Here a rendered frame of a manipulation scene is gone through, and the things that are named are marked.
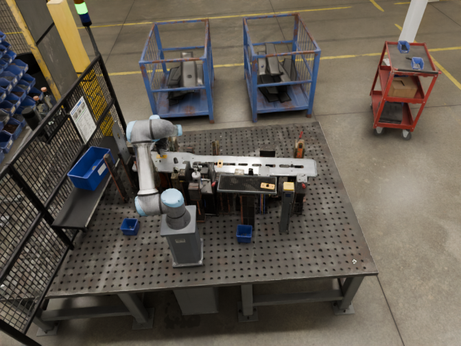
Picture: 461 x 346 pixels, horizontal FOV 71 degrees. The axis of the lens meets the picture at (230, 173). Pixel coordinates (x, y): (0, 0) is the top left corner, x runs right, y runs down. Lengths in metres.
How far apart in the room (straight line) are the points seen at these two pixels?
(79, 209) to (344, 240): 1.82
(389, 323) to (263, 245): 1.24
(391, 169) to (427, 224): 0.76
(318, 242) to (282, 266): 0.32
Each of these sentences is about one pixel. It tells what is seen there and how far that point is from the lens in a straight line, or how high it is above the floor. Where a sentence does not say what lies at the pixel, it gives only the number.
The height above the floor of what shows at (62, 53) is 0.67.
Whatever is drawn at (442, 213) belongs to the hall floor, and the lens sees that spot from 3.84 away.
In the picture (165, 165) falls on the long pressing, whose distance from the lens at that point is 2.48.
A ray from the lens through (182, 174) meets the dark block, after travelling 2.22.
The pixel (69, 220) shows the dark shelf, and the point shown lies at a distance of 2.35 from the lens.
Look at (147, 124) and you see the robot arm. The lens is 1.83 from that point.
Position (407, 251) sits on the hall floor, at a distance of 3.41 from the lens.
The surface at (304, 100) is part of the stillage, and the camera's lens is 4.61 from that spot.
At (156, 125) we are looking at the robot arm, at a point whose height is 1.62.
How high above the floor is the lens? 2.68
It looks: 46 degrees down
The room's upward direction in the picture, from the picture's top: 5 degrees counter-clockwise
